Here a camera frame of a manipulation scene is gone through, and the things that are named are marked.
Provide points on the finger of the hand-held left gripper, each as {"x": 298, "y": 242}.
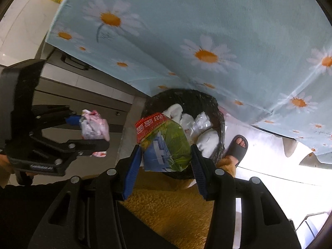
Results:
{"x": 90, "y": 145}
{"x": 73, "y": 120}

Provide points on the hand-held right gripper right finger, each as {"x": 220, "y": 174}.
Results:
{"x": 199, "y": 176}

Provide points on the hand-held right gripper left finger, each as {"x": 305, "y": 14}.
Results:
{"x": 132, "y": 171}

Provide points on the clear plastic bag red print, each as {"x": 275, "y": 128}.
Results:
{"x": 94, "y": 129}

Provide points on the white knitted cloth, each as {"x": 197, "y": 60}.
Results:
{"x": 207, "y": 142}

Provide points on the green blue plastic packet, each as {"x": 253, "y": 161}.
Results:
{"x": 171, "y": 142}

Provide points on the white paper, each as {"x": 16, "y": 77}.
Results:
{"x": 173, "y": 110}

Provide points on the black trash bin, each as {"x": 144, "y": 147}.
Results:
{"x": 181, "y": 98}

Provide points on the person's left hand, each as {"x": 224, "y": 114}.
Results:
{"x": 4, "y": 173}

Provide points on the grey slipper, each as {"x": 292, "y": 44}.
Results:
{"x": 233, "y": 150}

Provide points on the person's yellow fuzzy pants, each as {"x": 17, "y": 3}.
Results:
{"x": 168, "y": 207}

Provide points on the grey cabinet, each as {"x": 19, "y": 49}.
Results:
{"x": 103, "y": 85}

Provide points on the person's foot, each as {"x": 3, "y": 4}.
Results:
{"x": 241, "y": 143}

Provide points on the crumpled clear plastic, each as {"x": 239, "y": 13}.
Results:
{"x": 203, "y": 122}

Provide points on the metal rack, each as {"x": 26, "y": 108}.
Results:
{"x": 311, "y": 220}

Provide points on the daisy print tablecloth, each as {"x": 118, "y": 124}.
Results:
{"x": 207, "y": 18}

